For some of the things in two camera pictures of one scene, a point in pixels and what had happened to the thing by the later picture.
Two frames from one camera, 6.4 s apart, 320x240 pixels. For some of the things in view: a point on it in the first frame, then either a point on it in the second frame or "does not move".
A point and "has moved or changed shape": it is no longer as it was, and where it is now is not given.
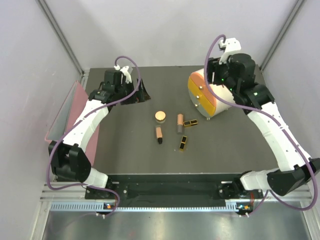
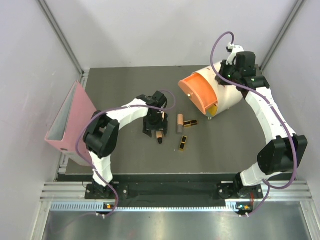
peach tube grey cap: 180,123 does not move
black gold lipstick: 188,123 does not move
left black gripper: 141,96 to 161,125
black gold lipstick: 183,142 does not move
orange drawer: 200,81 has moved or changed shape
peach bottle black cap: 159,135 does not move
